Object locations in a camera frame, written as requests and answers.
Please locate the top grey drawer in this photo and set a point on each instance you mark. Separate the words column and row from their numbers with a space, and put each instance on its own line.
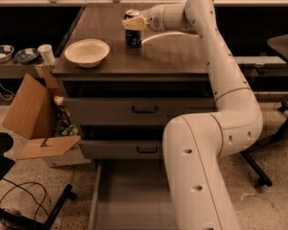
column 133, row 111

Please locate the black table leg stand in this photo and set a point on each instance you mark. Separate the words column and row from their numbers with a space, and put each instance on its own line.
column 280, row 45

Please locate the middle grey drawer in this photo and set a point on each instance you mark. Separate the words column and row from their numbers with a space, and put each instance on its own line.
column 137, row 149

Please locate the dark blue bowl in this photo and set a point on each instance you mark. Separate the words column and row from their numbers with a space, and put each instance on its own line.
column 27, row 56

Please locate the blue patterned bowl left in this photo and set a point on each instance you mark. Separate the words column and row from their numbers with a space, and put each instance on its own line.
column 6, row 52

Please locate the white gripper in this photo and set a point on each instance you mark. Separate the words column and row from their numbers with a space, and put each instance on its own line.
column 155, row 20

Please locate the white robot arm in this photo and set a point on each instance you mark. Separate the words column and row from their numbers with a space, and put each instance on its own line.
column 193, row 142

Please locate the grey low shelf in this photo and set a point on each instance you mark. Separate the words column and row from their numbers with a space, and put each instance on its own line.
column 15, row 70

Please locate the white paper bowl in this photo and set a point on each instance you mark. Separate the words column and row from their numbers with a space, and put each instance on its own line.
column 87, row 53

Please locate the bottom open grey drawer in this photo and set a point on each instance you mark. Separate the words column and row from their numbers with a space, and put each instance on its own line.
column 131, row 195

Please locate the open cardboard box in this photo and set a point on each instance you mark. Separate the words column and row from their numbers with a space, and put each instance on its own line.
column 32, row 115

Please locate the pepsi soda can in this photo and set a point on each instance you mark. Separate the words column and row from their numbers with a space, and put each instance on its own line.
column 133, row 38

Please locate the grey drawer cabinet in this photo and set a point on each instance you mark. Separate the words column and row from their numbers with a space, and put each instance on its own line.
column 172, row 63

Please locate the white paper cup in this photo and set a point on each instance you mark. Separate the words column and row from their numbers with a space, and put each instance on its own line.
column 47, row 54

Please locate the snack bags in box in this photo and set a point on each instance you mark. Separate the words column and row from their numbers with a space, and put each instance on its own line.
column 63, row 127

